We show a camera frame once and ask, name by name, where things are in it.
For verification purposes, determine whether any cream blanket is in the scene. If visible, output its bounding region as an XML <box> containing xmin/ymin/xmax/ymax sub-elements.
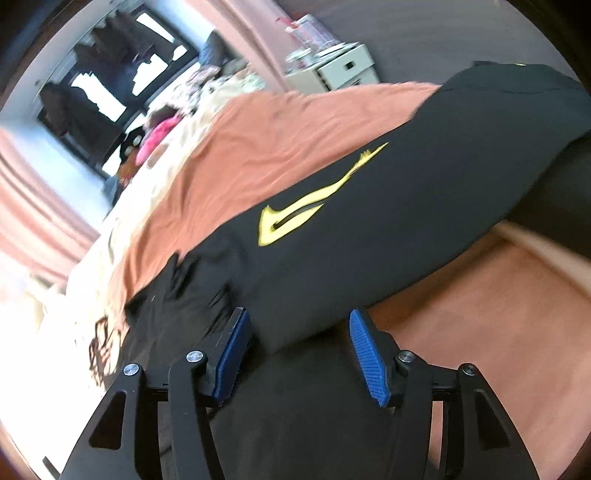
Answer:
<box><xmin>28</xmin><ymin>74</ymin><xmax>262</xmax><ymax>384</ymax></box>

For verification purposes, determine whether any pink curtain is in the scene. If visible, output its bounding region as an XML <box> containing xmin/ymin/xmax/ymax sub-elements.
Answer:
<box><xmin>0</xmin><ymin>127</ymin><xmax>101</xmax><ymax>289</ymax></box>
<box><xmin>187</xmin><ymin>0</ymin><xmax>303</xmax><ymax>93</ymax></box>

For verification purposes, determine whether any pink plush toy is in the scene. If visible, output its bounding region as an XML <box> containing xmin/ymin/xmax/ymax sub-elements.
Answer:
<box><xmin>136</xmin><ymin>115</ymin><xmax>183</xmax><ymax>164</ymax></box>

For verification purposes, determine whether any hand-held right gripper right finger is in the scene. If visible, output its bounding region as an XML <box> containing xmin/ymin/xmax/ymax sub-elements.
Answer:
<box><xmin>348</xmin><ymin>308</ymin><xmax>541</xmax><ymax>480</ymax></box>

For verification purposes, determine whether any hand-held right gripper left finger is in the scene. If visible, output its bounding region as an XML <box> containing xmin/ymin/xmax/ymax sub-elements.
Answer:
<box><xmin>59</xmin><ymin>307</ymin><xmax>254</xmax><ymax>480</ymax></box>

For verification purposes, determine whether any black garment with yellow logo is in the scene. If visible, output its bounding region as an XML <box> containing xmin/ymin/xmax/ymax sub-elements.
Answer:
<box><xmin>117</xmin><ymin>62</ymin><xmax>591</xmax><ymax>480</ymax></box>

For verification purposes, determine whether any window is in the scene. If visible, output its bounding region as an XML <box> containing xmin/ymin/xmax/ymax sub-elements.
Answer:
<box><xmin>37</xmin><ymin>9</ymin><xmax>201</xmax><ymax>178</ymax></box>

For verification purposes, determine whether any orange bed sheet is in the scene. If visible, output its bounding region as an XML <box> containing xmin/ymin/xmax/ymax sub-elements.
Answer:
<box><xmin>122</xmin><ymin>82</ymin><xmax>444</xmax><ymax>301</ymax></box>

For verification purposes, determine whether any white storage cabinet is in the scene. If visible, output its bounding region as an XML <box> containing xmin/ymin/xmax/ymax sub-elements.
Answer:
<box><xmin>284</xmin><ymin>41</ymin><xmax>382</xmax><ymax>93</ymax></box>

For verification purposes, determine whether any dark hanging coat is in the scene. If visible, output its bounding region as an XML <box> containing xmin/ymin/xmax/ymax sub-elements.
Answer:
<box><xmin>39</xmin><ymin>83</ymin><xmax>127</xmax><ymax>171</ymax></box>

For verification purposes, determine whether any clear plastic container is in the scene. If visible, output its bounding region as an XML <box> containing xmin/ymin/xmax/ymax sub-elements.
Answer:
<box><xmin>286</xmin><ymin>14</ymin><xmax>342</xmax><ymax>52</ymax></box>

